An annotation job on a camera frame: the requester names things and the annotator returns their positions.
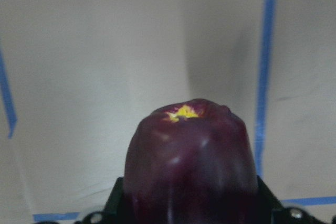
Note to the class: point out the dark red apple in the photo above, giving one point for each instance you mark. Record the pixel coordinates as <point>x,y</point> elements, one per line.
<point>191,162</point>

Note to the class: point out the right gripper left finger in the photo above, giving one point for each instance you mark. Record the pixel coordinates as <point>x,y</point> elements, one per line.
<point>114,208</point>

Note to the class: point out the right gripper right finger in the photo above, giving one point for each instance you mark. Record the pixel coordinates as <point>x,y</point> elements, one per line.
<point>267,203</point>

